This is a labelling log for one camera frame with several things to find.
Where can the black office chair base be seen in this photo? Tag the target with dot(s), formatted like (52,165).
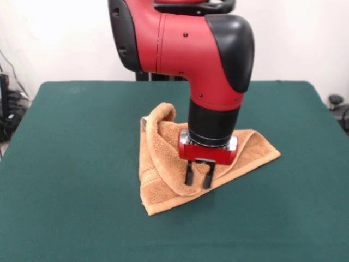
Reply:
(340,109)

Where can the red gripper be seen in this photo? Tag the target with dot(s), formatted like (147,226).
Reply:
(207,155)

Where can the dark green table cloth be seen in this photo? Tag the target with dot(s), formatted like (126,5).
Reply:
(81,163)

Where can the orange terry towel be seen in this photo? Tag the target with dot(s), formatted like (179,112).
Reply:
(161,169)

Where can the black electronics box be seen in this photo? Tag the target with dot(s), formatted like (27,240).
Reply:
(3,95)

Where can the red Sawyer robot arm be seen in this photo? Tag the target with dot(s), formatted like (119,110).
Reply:
(185,46)

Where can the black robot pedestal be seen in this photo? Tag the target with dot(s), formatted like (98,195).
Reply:
(218,6)

